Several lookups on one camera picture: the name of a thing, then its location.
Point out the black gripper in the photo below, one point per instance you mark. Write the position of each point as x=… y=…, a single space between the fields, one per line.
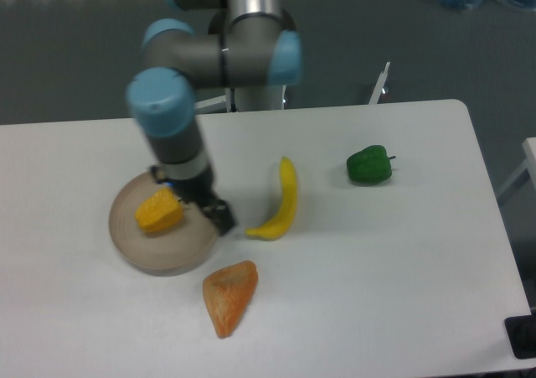
x=199 y=190

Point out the yellow toy bell pepper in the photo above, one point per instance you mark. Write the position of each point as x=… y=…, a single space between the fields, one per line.
x=159 y=212

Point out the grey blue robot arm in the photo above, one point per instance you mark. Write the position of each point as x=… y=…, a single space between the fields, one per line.
x=251 y=43

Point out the beige round plate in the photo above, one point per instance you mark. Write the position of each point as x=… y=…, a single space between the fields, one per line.
x=170 y=252

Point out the green toy bell pepper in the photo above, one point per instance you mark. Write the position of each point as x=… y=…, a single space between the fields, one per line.
x=372 y=165

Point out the yellow toy banana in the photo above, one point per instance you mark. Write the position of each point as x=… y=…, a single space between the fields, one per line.
x=280 y=223

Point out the orange toy bread wedge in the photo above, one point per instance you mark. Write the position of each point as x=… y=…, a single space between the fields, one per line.
x=227 y=294

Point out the white furniture edge at right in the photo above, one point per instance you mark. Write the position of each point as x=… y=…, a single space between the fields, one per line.
x=521 y=175

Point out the black device at table edge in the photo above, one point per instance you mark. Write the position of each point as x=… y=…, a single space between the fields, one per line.
x=521 y=335

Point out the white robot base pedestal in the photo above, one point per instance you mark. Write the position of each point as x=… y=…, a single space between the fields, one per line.
x=255 y=98

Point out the white metal frame bracket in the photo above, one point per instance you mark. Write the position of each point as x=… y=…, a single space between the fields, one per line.
x=380 y=89

